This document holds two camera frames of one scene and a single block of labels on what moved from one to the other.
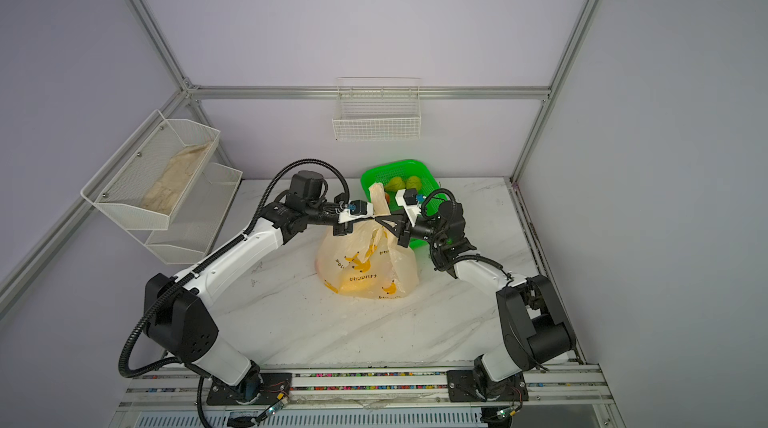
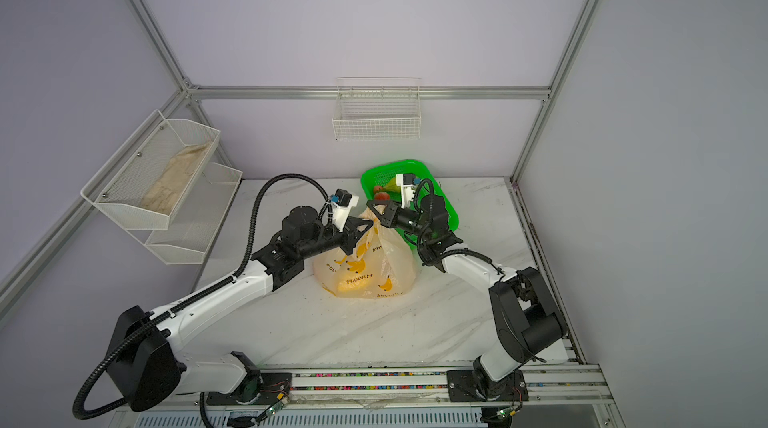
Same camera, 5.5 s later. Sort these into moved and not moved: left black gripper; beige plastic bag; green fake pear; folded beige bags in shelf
Moved: left black gripper
Not moved: folded beige bags in shelf; green fake pear; beige plastic bag
